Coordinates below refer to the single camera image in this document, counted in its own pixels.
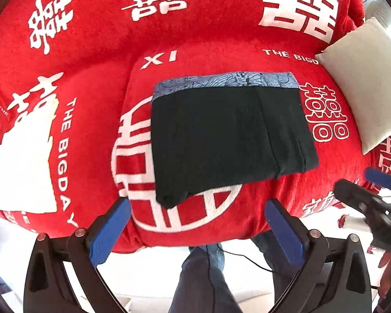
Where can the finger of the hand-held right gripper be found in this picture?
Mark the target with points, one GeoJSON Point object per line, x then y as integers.
{"type": "Point", "coordinates": [355, 195]}
{"type": "Point", "coordinates": [379, 176]}

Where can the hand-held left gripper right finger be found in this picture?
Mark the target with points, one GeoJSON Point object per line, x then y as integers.
{"type": "Point", "coordinates": [285, 231]}

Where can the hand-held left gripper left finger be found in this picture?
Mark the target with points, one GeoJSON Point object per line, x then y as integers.
{"type": "Point", "coordinates": [109, 231]}

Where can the black pants with grey waistband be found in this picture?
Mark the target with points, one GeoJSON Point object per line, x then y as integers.
{"type": "Point", "coordinates": [228, 137]}

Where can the cream pillow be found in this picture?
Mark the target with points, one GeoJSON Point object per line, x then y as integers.
{"type": "Point", "coordinates": [365, 81]}

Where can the person's leg in jeans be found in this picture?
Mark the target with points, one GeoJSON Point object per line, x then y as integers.
{"type": "Point", "coordinates": [202, 283]}

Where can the red printed blanket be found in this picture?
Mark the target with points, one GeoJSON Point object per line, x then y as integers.
{"type": "Point", "coordinates": [94, 71]}

